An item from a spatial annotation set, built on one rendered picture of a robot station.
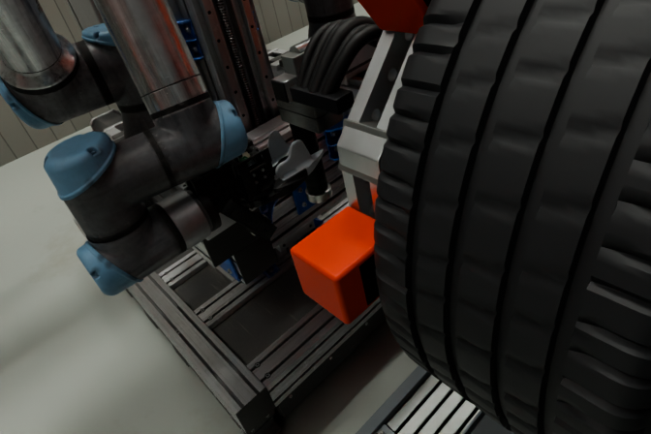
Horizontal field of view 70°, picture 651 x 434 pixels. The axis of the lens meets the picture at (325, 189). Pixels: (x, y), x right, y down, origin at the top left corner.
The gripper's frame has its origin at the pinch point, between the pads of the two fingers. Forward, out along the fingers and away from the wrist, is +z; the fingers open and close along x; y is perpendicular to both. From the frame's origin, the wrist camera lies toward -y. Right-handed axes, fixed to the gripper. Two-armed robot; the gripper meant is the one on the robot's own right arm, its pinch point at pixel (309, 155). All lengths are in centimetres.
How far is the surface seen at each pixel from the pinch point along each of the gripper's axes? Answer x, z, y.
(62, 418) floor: 73, -64, -83
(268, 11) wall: 311, 201, -57
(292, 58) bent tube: -4.2, -1.7, 17.3
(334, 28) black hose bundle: -11.1, 0.7, 21.0
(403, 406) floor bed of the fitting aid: -5, 6, -77
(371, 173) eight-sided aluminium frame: -25.3, -10.0, 11.3
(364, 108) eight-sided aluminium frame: -22.3, -6.8, 16.3
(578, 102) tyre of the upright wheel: -43.5, -8.9, 22.4
